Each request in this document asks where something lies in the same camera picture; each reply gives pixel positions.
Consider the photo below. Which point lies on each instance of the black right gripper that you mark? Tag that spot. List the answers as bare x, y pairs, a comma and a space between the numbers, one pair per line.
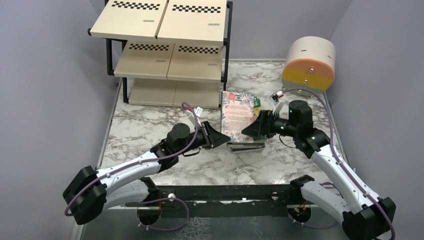
265, 124

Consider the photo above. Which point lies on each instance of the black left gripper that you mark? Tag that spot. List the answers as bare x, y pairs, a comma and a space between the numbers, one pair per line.
208, 134

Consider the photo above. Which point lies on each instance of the floral cover book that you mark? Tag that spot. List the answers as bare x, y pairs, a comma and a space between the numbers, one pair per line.
237, 113

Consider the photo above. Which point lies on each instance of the green 104-storey treehouse book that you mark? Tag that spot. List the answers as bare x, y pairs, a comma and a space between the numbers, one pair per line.
256, 106

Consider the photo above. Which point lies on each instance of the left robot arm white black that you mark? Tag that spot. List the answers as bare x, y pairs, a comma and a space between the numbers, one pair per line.
92, 191

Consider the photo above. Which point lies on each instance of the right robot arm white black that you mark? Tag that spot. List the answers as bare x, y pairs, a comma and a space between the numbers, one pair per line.
362, 213

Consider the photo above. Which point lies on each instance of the dark bottom book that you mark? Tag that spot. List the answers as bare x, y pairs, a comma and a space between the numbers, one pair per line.
237, 148

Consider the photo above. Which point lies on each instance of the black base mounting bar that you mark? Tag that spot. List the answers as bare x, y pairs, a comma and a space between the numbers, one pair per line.
216, 201

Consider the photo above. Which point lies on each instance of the round drawer box orange yellow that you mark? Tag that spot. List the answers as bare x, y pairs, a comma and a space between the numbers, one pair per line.
309, 66

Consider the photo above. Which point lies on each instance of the beige black three-tier shelf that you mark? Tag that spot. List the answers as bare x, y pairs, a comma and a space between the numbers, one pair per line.
167, 51

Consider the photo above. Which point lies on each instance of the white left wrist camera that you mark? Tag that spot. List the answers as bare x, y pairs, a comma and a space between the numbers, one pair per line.
197, 111

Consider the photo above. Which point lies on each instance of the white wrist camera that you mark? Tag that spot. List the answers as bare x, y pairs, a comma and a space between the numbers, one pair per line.
197, 111
276, 100

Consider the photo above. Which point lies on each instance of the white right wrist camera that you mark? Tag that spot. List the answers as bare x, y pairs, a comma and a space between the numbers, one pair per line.
276, 100

